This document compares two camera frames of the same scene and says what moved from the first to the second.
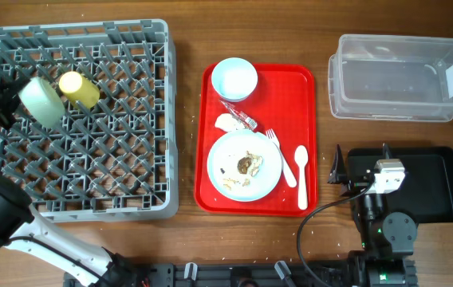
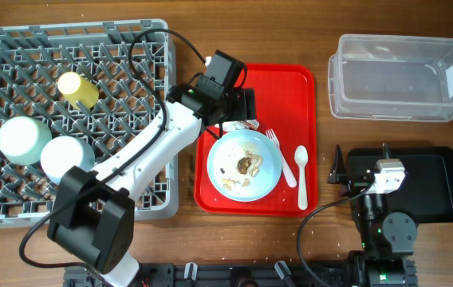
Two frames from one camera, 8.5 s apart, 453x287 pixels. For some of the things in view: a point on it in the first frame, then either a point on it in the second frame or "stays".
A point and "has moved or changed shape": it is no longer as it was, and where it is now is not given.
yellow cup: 79,89 stays
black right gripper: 338,174 stays
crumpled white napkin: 227,123 stays
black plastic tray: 433,190 stays
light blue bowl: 234,79 has moved or changed shape
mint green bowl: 41,102 -> 23,140
